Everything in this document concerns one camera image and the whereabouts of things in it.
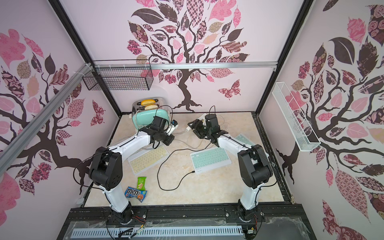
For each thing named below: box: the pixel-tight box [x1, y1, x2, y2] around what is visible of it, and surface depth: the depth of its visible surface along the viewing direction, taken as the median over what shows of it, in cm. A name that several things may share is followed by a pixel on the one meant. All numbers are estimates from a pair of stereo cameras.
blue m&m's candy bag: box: [124, 186, 147, 203], surface depth 81 cm
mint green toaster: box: [131, 97, 170, 130], surface depth 100 cm
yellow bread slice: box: [141, 99, 156, 106], surface depth 103 cm
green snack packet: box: [137, 176, 147, 191], surface depth 86 cm
